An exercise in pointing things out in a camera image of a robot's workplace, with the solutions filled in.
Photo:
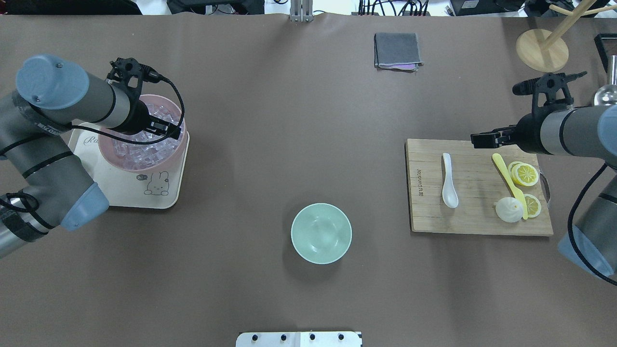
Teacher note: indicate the yellow plastic knife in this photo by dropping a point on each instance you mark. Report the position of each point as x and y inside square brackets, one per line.
[515, 191]

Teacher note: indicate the lemon slice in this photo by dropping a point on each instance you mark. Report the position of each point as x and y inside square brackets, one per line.
[533, 205]
[523, 174]

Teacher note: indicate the lower lemon slice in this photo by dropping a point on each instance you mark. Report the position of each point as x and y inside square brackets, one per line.
[533, 205]

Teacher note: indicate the grey folded cloth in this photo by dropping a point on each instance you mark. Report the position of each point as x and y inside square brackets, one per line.
[397, 51]

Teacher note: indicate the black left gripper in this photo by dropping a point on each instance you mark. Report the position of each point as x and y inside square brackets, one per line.
[136, 119]

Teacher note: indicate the wooden mug tree stand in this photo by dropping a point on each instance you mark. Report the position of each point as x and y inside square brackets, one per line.
[546, 51]

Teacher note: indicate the pink bowl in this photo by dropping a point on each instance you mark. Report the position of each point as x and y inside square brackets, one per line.
[105, 142]

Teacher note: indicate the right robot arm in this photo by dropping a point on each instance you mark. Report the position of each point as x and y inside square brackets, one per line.
[583, 132]

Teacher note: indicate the metal ice scoop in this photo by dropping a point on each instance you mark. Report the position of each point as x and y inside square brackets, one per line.
[607, 94]

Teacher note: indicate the white ceramic spoon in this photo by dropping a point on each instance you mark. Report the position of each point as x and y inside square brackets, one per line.
[449, 194]

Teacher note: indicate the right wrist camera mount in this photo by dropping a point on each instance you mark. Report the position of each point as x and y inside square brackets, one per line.
[549, 93]

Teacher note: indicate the mint green bowl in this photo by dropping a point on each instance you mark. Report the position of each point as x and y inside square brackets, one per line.
[321, 233]

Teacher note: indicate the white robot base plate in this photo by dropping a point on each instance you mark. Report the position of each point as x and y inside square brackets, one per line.
[300, 339]

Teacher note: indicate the clear ice cubes pile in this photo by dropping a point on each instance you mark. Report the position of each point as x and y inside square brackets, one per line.
[133, 157]

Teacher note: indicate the cream rabbit tray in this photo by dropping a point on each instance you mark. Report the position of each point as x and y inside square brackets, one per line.
[156, 187]

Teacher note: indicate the upper lemon slice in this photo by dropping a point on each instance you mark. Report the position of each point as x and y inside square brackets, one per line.
[523, 174]

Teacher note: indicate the bamboo cutting board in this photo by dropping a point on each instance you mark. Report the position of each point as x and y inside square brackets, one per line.
[478, 184]

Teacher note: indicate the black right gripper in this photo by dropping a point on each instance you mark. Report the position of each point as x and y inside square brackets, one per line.
[528, 130]

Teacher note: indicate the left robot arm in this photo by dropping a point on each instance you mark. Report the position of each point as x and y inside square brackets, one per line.
[51, 93]

